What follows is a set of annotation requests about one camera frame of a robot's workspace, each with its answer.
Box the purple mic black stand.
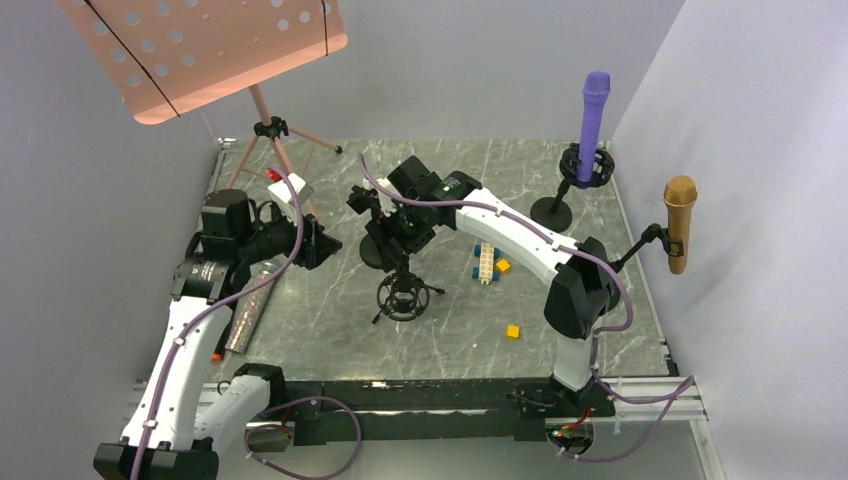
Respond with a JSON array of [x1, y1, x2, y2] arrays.
[[530, 143, 615, 233]]

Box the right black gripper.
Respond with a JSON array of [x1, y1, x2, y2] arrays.
[[367, 199, 437, 272]]

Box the black microphone with orange end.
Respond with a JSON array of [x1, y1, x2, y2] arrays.
[[211, 335, 227, 364]]

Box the purple microphone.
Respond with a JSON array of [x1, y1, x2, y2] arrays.
[[577, 71, 611, 183]]

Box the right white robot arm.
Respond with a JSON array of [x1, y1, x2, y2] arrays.
[[357, 154, 633, 416]]

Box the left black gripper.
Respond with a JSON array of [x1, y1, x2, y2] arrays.
[[237, 202, 342, 269]]

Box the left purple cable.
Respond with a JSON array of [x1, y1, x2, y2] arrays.
[[129, 165, 363, 480]]

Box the purple cable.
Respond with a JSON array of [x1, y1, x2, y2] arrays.
[[129, 165, 363, 480], [357, 153, 697, 465]]

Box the black tripod mic stand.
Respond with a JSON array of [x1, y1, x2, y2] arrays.
[[371, 264, 445, 324]]

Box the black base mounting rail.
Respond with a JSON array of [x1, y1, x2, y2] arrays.
[[253, 377, 616, 446]]

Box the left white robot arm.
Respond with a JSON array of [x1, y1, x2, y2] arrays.
[[93, 182, 342, 479]]

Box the rhinestone silver microphone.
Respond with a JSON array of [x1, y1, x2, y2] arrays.
[[225, 260, 281, 354]]

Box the pink perforated music stand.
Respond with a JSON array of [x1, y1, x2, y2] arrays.
[[58, 0, 348, 172]]

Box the yellow cube on table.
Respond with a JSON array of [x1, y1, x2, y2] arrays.
[[505, 325, 521, 340]]

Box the toy brick car blue wheels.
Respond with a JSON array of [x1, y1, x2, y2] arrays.
[[472, 242, 500, 285]]

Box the black round-base desk mic stand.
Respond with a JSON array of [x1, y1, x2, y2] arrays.
[[347, 185, 396, 273]]

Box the gold microphone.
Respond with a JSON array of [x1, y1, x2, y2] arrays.
[[663, 175, 698, 275]]

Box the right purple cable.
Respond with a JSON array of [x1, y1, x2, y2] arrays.
[[357, 153, 697, 465]]

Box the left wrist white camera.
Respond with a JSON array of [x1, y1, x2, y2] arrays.
[[267, 167, 314, 211]]

